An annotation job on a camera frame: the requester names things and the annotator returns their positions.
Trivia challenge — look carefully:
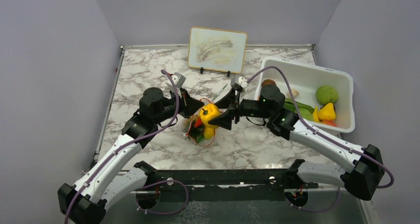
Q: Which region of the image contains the clear zip bag orange zipper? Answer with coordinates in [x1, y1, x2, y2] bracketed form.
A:
[184, 98, 221, 147]

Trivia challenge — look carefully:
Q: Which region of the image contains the green leafy vegetable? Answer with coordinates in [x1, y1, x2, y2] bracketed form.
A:
[284, 98, 315, 121]

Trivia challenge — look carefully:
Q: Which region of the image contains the yellow bell pepper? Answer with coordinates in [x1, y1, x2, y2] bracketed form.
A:
[198, 104, 220, 129]

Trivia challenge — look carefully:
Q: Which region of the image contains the red apple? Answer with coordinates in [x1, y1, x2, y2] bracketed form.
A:
[321, 120, 337, 127]

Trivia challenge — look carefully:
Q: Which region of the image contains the toy pineapple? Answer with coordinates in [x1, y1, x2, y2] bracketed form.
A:
[186, 115, 205, 144]

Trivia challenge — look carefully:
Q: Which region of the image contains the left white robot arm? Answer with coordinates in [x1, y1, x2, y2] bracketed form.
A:
[57, 87, 204, 224]

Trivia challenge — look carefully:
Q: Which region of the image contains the yellow mango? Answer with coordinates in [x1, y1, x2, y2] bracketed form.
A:
[203, 126, 215, 140]

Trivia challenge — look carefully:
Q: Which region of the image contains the white plastic bin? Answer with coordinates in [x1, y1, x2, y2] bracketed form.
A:
[261, 56, 355, 135]

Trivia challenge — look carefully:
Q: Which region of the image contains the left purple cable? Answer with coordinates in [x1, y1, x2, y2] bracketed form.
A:
[64, 69, 180, 224]

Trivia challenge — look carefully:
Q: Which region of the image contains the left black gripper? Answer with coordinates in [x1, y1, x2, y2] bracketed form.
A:
[154, 87, 205, 124]

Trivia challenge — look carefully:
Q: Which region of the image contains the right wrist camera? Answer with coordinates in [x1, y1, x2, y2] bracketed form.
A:
[230, 75, 249, 93]

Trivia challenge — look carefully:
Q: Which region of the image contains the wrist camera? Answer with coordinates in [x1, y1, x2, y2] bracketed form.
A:
[230, 75, 249, 93]
[166, 72, 186, 96]

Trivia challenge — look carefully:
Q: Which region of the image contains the brown kiwi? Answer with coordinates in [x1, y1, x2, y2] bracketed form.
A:
[261, 79, 276, 87]

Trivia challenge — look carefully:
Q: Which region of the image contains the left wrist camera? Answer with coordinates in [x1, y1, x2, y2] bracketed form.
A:
[166, 72, 186, 96]

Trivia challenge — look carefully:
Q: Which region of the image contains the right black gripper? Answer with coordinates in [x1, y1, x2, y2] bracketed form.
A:
[210, 88, 273, 130]

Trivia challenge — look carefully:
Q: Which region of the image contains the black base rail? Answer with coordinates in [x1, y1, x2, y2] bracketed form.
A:
[88, 168, 329, 204]

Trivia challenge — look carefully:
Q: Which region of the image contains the grey pen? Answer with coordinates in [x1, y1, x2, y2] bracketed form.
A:
[212, 84, 227, 102]

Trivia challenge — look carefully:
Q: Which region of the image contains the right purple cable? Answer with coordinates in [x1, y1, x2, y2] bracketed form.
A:
[247, 65, 395, 189]

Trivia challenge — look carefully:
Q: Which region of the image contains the yellow pear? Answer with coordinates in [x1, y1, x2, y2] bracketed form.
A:
[312, 103, 336, 122]

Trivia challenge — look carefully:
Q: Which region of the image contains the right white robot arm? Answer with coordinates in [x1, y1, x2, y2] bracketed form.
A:
[208, 84, 385, 201]

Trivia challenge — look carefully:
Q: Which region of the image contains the red carrot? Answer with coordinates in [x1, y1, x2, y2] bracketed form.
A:
[194, 117, 203, 128]

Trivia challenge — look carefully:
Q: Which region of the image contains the green cabbage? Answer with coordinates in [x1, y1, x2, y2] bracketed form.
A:
[315, 85, 339, 105]

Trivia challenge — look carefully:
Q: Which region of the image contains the purple cable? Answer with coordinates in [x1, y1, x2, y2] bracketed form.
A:
[64, 69, 180, 224]
[247, 65, 395, 189]

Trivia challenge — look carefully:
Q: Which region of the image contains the white garlic bulb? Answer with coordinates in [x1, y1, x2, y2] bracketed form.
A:
[287, 89, 300, 99]

